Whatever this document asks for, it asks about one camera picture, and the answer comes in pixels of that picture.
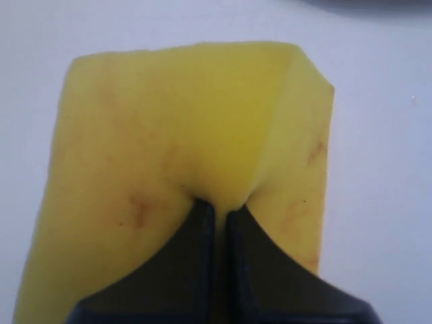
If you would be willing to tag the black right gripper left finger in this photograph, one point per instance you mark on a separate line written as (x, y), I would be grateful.
(173, 286)

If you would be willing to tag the yellow sponge block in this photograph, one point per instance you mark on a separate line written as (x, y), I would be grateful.
(140, 135)

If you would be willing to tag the round stainless steel plate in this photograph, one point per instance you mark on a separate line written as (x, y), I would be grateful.
(380, 3)

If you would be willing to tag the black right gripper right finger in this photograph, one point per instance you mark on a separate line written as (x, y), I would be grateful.
(267, 286)

